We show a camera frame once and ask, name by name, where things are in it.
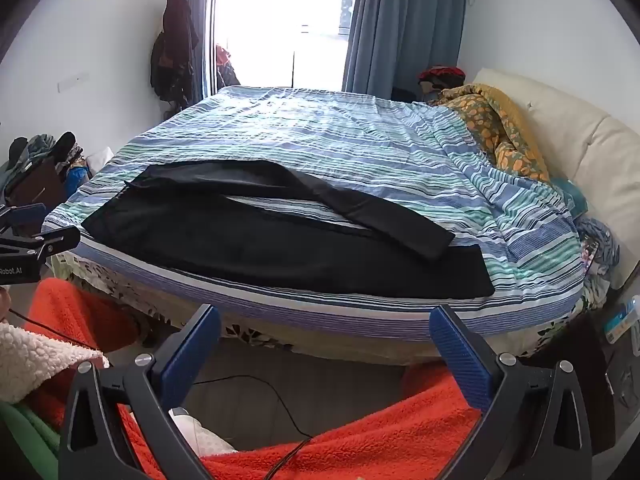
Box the person's left forearm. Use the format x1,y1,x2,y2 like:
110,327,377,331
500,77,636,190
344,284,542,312
0,321,110,405

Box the striped blue green bedsheet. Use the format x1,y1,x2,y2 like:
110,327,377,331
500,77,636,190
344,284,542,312
41,85,586,341

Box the green cloth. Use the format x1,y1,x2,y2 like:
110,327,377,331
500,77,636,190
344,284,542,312
0,402,63,480

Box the blue curtain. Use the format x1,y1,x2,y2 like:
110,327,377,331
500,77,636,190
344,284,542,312
342,0,471,95

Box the black cable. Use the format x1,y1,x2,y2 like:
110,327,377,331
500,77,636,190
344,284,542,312
192,375,313,480
7,309,96,358

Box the red clothes by door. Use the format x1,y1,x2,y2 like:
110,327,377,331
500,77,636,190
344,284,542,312
216,44,242,92

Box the dark nightstand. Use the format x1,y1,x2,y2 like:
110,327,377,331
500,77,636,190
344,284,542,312
520,305,640,453

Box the cream pillow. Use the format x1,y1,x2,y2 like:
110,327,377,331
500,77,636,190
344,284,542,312
470,67,640,291

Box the light blue box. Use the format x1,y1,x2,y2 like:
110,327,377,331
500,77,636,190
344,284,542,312
602,296,640,345

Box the person's orange fleece clothing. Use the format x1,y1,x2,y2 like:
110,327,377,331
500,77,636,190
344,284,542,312
20,277,483,480

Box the pile of mixed clothes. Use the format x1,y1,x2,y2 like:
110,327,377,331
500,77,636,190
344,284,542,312
0,131,93,208

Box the red and black clothes pile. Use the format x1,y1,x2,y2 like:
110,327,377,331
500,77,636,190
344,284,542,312
417,65,467,103

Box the white slipper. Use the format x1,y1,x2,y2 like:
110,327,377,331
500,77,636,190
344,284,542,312
169,407,238,457

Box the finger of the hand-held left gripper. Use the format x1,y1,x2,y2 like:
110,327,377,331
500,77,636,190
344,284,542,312
0,203,49,234
0,225,81,262

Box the patterned blue pillow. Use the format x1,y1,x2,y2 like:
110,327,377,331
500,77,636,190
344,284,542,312
575,217,621,311

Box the black pants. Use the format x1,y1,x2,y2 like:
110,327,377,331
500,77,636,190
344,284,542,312
81,160,496,301

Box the orange floral quilt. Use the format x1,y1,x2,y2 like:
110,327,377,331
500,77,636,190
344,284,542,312
432,82,551,183

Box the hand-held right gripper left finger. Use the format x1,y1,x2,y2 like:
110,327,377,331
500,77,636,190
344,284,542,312
59,304,222,480

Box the glass balcony door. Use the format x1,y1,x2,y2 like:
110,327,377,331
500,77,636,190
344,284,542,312
202,0,361,98

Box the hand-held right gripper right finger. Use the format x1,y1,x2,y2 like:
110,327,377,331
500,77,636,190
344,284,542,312
429,304,593,480

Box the floral mattress cover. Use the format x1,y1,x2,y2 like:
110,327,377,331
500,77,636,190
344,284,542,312
50,252,588,358

